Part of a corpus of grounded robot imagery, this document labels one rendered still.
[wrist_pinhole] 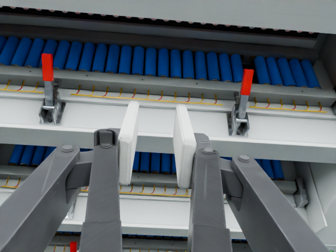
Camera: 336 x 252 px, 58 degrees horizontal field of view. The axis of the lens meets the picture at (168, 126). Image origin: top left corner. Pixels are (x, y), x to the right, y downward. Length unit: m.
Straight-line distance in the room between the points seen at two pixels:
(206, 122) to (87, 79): 0.19
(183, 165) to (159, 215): 0.40
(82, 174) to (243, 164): 0.08
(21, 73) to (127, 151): 0.35
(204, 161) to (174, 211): 0.43
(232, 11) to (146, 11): 0.10
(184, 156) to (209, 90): 0.30
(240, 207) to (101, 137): 0.08
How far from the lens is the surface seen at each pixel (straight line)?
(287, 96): 0.50
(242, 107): 0.44
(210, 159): 0.16
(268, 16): 0.39
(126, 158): 0.17
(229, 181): 0.16
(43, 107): 0.45
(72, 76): 0.47
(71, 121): 0.45
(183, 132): 0.18
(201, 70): 0.49
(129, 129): 0.17
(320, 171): 0.61
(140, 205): 0.58
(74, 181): 0.16
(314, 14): 0.40
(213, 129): 0.44
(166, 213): 0.57
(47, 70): 0.43
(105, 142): 0.16
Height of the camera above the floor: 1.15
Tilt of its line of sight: 33 degrees down
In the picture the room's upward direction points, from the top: 6 degrees clockwise
